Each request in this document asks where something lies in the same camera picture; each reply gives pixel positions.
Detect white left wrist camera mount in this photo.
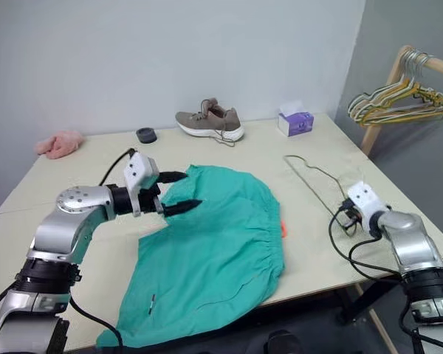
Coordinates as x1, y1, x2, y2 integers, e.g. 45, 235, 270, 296
123, 153, 160, 218

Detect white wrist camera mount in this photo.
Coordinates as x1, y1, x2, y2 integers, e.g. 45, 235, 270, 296
123, 153, 160, 218
346, 181, 389, 232

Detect pink fluffy cloth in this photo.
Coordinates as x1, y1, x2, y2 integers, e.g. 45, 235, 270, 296
34, 129, 86, 161

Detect dark rounded shape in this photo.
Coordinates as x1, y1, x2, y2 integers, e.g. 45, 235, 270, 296
267, 329, 301, 354

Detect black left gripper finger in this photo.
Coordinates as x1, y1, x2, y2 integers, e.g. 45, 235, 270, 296
161, 199, 204, 218
157, 170, 190, 185

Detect yellow wire hanger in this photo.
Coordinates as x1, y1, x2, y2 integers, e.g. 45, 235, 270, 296
348, 50, 443, 127

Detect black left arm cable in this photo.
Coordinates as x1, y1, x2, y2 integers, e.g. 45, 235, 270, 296
69, 147, 137, 350

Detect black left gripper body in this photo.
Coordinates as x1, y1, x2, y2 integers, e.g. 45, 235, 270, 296
138, 172, 165, 215

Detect black round tape roll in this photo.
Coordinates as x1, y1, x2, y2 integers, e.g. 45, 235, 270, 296
135, 127, 159, 145

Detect grey wire hanger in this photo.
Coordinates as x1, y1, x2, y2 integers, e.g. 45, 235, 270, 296
283, 154, 360, 237

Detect hangers on wooden rack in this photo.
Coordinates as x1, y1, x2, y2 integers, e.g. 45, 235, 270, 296
360, 44, 443, 156

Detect green shorts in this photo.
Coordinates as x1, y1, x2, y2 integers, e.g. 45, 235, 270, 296
95, 164, 286, 350

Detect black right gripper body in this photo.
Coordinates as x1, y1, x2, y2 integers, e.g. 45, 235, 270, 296
337, 198, 362, 223

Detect purple and white tissue box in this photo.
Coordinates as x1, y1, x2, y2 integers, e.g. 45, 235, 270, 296
278, 100, 315, 138

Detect light wooden slanted leg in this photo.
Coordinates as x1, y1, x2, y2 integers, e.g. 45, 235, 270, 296
353, 283, 399, 354

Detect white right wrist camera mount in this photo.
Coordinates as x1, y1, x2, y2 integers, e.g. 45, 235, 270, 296
346, 181, 389, 232

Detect black table leg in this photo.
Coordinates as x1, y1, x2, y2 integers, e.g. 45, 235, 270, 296
337, 277, 405, 326

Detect grey-brown sneaker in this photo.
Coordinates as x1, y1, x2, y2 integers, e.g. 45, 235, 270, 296
174, 97, 246, 148

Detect white wire hanger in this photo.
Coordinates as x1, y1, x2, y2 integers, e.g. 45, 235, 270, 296
347, 49, 443, 122

